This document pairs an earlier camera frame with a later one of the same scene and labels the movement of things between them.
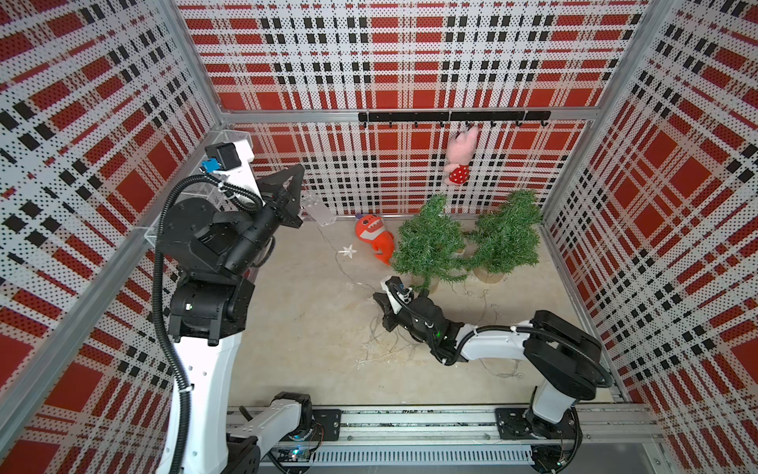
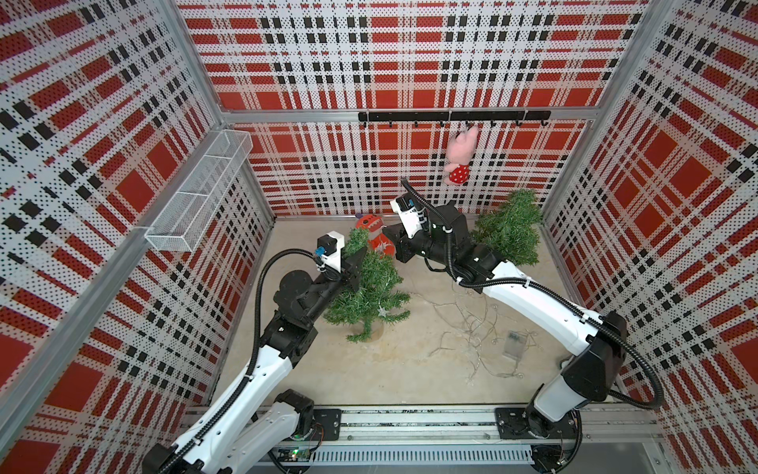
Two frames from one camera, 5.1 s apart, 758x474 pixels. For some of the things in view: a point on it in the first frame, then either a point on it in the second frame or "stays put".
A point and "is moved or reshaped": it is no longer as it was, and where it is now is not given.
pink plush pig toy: x=460 y=151 stays put
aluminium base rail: x=440 y=436 stays put
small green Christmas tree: x=429 y=243 is moved or reshaped
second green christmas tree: x=505 y=238 stays put
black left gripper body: x=258 y=236 -> x=329 y=286
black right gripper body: x=403 y=320 -> x=421 y=245
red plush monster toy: x=371 y=228 stays put
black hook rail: x=455 y=117 stays put
